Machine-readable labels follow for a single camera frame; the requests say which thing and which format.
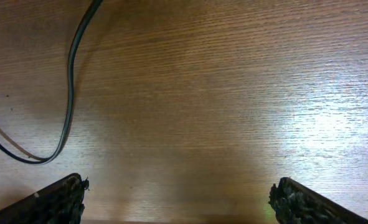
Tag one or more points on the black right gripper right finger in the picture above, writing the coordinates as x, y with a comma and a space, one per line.
294, 203

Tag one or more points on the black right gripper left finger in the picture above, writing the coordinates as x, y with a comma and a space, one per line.
58, 203

